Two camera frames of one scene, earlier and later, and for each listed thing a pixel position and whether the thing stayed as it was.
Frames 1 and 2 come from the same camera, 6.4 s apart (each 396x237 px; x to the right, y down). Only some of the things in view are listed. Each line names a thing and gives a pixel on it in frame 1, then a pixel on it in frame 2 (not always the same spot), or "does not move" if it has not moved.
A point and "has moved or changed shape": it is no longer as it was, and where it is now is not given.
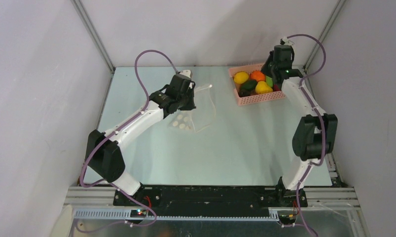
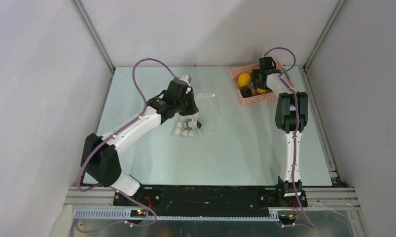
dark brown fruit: [243, 93] does not move
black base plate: [210, 202] does not move
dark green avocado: [249, 85] → [198, 125]
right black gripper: [271, 68] → [257, 81]
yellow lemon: [240, 77] has moved or changed shape
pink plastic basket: [255, 98] does not move
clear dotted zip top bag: [198, 118] has moved or changed shape
